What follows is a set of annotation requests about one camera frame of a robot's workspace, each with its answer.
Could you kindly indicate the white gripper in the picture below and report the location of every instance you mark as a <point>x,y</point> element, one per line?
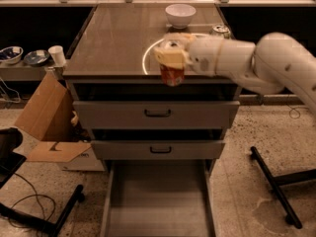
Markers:
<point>202,56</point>

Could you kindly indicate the red coke can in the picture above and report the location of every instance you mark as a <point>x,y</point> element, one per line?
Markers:
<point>170,76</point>

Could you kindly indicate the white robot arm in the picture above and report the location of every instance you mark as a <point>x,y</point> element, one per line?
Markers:
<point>276,62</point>

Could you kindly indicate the green white soda can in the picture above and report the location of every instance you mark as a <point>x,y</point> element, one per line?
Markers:
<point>220,31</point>

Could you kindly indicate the grey drawer cabinet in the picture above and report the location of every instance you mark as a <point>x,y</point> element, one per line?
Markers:
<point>116,49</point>

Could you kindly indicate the middle drawer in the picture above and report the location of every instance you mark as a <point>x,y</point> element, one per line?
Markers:
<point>161,144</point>

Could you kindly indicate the drawer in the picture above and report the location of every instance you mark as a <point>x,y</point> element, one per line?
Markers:
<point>158,198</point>
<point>156,106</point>
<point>161,144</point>

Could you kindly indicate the top drawer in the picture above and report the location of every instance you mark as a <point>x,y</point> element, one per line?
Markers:
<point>156,106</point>

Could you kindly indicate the bottom drawer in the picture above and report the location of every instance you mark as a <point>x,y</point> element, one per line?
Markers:
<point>158,198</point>

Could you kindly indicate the white bowl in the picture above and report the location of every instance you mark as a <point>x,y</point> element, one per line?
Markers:
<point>180,15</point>

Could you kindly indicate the white paper cup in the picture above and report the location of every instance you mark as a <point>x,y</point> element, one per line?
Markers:
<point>57,54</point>

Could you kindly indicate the blue patterned bowl right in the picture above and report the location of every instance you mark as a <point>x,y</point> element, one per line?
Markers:
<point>37,58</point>

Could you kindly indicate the blue patterned bowl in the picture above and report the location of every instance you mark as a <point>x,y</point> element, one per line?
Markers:
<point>11,55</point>
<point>37,58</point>

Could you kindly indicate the brown cardboard box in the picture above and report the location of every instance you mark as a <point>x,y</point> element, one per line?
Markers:
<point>47,117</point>

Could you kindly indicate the grey side shelf left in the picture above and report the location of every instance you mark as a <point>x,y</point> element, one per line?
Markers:
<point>23,72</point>

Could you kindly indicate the blue patterned bowl left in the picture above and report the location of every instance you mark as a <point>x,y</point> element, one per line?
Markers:
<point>11,55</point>

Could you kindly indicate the black stand leg right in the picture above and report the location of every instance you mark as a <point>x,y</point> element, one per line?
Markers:
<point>276,182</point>

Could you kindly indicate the black stand leg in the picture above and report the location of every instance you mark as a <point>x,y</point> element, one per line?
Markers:
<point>276,182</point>
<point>47,227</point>

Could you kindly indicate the black chair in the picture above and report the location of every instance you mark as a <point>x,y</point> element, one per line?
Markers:
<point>10,162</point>

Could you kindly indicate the black stand leg left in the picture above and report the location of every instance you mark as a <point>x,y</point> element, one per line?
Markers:
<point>47,227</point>

